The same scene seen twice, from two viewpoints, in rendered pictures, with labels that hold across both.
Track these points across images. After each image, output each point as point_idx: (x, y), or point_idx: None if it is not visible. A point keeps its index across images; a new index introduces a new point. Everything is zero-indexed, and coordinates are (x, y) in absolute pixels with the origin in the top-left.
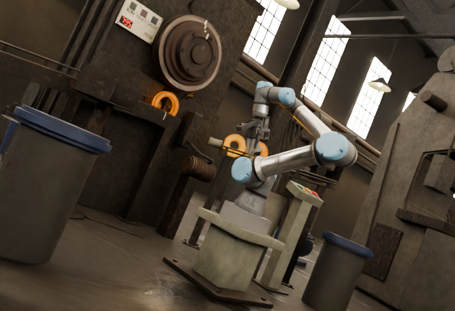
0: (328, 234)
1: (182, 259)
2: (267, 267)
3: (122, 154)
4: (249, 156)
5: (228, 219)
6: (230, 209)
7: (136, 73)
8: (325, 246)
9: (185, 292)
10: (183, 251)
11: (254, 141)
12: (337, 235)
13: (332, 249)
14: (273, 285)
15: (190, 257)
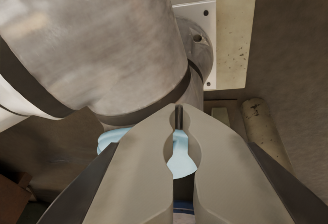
0: (187, 207)
1: None
2: (225, 121)
3: None
4: (177, 104)
5: None
6: (179, 0)
7: None
8: (191, 193)
9: None
10: (327, 25)
11: (104, 204)
12: (180, 215)
13: (177, 193)
14: (211, 115)
15: (293, 20)
